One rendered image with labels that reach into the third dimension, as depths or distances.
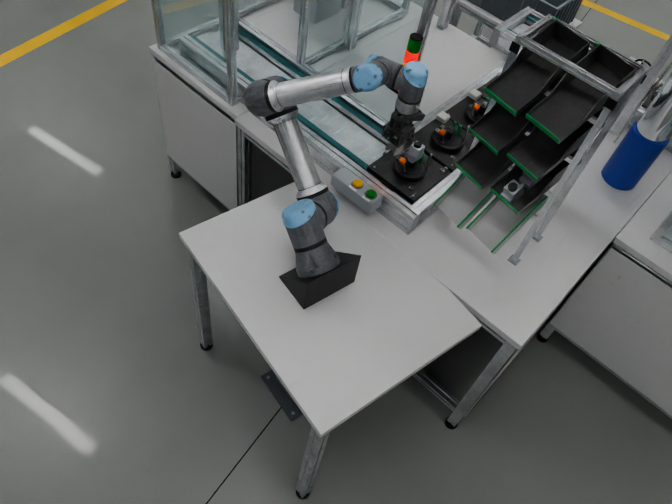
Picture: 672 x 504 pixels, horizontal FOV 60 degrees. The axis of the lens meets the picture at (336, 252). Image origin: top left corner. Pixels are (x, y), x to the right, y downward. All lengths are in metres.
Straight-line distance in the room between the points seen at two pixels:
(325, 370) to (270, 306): 0.30
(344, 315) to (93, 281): 1.57
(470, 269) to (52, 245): 2.16
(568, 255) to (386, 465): 1.19
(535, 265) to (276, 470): 1.38
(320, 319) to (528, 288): 0.80
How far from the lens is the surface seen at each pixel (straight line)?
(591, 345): 3.11
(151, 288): 3.12
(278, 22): 3.24
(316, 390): 1.89
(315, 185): 2.03
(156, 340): 2.97
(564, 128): 1.86
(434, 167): 2.41
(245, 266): 2.11
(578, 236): 2.57
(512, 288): 2.27
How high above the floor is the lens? 2.59
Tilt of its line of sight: 53 degrees down
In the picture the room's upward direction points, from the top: 12 degrees clockwise
